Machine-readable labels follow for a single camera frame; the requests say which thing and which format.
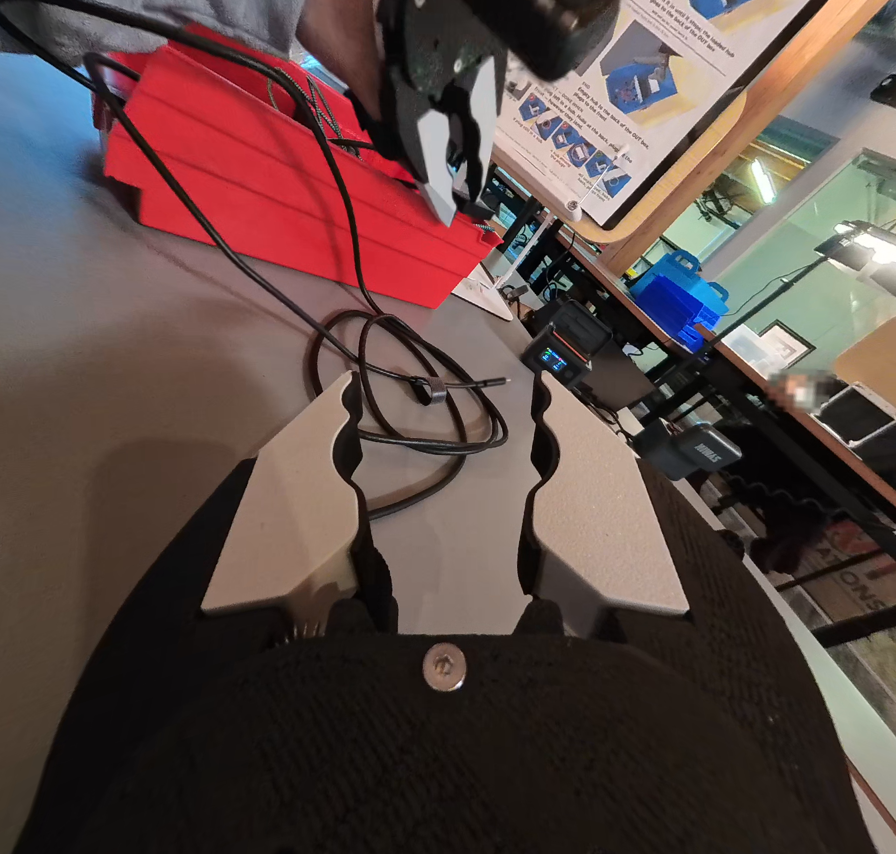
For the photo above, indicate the black portable power station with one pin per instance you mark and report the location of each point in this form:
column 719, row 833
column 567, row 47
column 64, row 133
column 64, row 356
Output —
column 560, row 350

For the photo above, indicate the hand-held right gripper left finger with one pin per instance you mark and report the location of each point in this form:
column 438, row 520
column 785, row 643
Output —
column 294, row 504

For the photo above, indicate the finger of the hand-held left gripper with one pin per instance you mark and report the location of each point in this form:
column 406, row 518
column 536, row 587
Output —
column 484, row 98
column 437, row 168

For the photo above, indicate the tan rounded sign board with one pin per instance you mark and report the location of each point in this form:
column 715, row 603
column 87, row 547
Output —
column 871, row 360

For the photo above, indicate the white sign stand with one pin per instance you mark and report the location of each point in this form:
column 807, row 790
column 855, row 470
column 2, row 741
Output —
column 486, row 294

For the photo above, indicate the dark grey charger box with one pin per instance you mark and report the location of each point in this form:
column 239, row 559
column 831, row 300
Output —
column 689, row 451

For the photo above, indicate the instruction poster on stand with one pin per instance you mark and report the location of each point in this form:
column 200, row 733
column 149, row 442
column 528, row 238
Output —
column 700, row 161

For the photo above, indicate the clear storage box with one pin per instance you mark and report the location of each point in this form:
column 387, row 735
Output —
column 745, row 341

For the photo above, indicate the glass office partition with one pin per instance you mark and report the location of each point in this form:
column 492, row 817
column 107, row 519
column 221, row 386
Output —
column 805, row 189

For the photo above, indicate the small black plug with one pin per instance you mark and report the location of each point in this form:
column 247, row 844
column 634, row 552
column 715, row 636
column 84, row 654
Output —
column 514, row 292

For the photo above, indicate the wooden post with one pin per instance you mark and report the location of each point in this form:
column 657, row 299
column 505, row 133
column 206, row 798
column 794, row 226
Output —
column 770, row 91

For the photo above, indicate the black framed picture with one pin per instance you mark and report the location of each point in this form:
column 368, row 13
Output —
column 791, row 343

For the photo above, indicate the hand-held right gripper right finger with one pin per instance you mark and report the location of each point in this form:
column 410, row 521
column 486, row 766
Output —
column 595, row 518

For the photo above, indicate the person's left hand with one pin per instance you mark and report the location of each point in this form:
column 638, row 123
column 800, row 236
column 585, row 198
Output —
column 339, row 35

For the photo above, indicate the black tray with parts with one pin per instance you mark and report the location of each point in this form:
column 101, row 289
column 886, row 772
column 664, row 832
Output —
column 854, row 413

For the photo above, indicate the dark blue plastic bin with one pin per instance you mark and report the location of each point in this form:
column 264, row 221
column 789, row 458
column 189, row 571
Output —
column 665, row 308

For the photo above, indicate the red plastic bin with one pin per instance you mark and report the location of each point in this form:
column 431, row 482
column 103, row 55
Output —
column 245, row 189

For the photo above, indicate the studio light on stand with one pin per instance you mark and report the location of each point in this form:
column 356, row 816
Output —
column 864, row 245

